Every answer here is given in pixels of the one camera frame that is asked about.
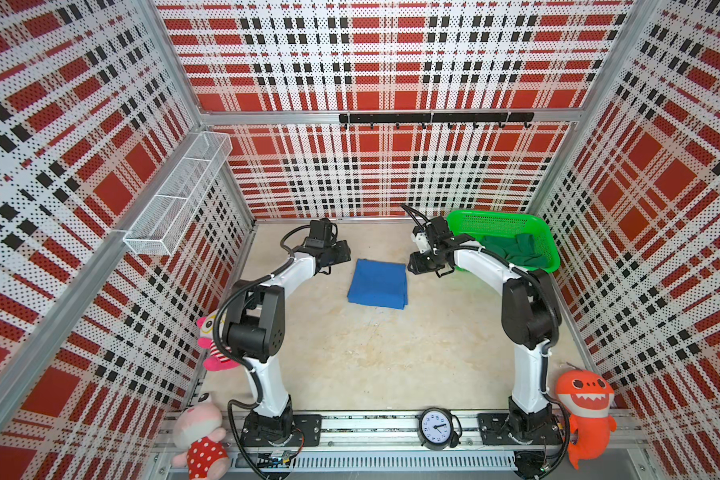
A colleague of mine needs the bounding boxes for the blue tank top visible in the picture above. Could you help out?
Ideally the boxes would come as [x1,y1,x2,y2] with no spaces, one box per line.
[347,259,408,310]

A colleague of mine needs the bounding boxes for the green tank top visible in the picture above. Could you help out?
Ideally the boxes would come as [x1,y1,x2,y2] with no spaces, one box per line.
[479,233,548,268]

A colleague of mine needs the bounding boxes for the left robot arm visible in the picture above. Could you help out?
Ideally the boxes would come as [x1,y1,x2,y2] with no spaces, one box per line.
[211,218,351,445]

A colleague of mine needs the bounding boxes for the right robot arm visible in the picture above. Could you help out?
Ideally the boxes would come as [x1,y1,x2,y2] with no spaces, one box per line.
[401,204,561,444]

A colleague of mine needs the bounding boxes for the green plastic basket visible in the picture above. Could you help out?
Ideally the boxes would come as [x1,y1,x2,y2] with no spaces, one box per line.
[447,210,560,273]

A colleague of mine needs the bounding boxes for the pink plush with yellow glasses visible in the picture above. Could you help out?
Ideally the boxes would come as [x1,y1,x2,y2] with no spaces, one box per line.
[196,311,239,372]

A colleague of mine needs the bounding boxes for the small black analog clock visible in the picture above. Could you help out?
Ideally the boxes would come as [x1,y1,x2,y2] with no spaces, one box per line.
[417,407,463,451]

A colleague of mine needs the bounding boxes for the red shark plush toy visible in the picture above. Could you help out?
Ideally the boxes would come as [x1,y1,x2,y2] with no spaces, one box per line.
[555,370,617,470]

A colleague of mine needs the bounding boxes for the pink plush with strawberry dress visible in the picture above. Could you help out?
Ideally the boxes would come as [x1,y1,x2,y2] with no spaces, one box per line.
[171,393,231,479]

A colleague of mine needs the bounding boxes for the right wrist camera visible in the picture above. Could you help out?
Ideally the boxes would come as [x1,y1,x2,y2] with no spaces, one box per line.
[411,232,431,254]

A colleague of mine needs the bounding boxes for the black hook rail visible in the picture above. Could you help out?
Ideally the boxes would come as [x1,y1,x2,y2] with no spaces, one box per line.
[338,111,535,127]

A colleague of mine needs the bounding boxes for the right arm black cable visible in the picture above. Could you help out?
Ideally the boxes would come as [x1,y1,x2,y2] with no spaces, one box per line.
[400,203,572,480]

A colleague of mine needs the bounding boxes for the white wire mesh shelf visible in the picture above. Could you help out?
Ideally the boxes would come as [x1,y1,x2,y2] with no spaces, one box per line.
[124,131,231,256]

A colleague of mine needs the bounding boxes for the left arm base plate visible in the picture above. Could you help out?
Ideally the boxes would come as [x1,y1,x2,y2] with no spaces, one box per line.
[240,412,322,448]

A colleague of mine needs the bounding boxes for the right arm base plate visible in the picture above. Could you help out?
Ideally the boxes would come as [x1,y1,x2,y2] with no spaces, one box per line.
[477,412,563,447]

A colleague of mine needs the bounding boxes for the aluminium front rail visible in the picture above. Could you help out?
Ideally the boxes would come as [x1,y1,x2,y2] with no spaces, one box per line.
[247,409,662,479]

